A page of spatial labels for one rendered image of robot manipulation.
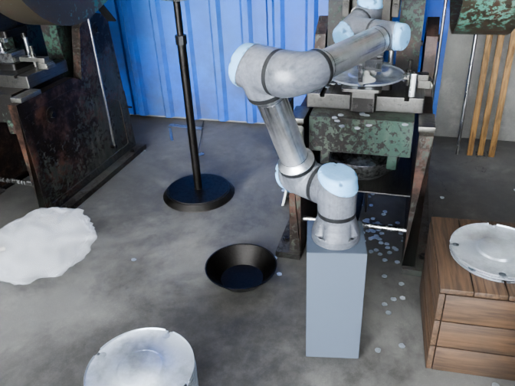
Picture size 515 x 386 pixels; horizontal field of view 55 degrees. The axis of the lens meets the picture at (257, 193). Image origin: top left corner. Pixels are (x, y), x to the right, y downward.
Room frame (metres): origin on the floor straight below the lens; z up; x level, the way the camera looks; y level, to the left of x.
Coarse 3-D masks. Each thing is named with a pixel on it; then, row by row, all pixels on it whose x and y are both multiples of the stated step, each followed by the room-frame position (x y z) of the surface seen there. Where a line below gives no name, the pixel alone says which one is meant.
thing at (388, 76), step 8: (384, 64) 1.97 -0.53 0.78; (344, 72) 1.90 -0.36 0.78; (352, 72) 1.88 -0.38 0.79; (376, 72) 1.86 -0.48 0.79; (384, 72) 1.88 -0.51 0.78; (392, 72) 1.87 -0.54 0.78; (400, 72) 1.87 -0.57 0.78; (336, 80) 1.79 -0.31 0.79; (344, 80) 1.80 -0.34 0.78; (352, 80) 1.79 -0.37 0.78; (376, 80) 1.78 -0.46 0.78; (384, 80) 1.78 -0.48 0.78; (392, 80) 1.77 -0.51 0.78; (400, 80) 1.77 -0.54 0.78
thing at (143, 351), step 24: (120, 336) 1.04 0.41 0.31; (144, 336) 1.04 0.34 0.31; (96, 360) 0.96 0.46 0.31; (120, 360) 0.96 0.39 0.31; (144, 360) 0.95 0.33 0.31; (168, 360) 0.95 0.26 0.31; (192, 360) 0.94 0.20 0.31; (96, 384) 0.88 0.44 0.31; (120, 384) 0.87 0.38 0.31; (144, 384) 0.87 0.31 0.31; (168, 384) 0.87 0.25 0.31
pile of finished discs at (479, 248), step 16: (480, 224) 1.42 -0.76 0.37; (464, 240) 1.33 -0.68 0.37; (480, 240) 1.32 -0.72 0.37; (496, 240) 1.32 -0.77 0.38; (512, 240) 1.32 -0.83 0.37; (464, 256) 1.25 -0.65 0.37; (480, 256) 1.25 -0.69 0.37; (496, 256) 1.24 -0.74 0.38; (512, 256) 1.23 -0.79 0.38; (480, 272) 1.18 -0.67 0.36; (496, 272) 1.17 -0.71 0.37; (512, 272) 1.16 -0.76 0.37
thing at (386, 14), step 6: (354, 0) 1.92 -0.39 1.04; (384, 0) 1.89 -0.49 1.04; (390, 0) 1.88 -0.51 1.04; (354, 6) 1.92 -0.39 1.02; (384, 6) 1.89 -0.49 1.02; (390, 6) 1.88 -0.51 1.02; (384, 12) 1.89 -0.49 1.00; (390, 12) 1.88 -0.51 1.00; (384, 18) 1.89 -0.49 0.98; (390, 18) 1.88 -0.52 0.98
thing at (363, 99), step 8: (344, 88) 1.72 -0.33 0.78; (352, 88) 1.71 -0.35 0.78; (360, 88) 1.71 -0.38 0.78; (368, 88) 1.71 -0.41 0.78; (376, 88) 1.70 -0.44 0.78; (352, 96) 1.83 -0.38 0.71; (360, 96) 1.82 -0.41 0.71; (368, 96) 1.81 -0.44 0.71; (376, 96) 1.81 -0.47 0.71; (352, 104) 1.82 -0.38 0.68; (360, 104) 1.82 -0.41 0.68; (368, 104) 1.80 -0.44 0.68; (368, 112) 1.81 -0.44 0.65
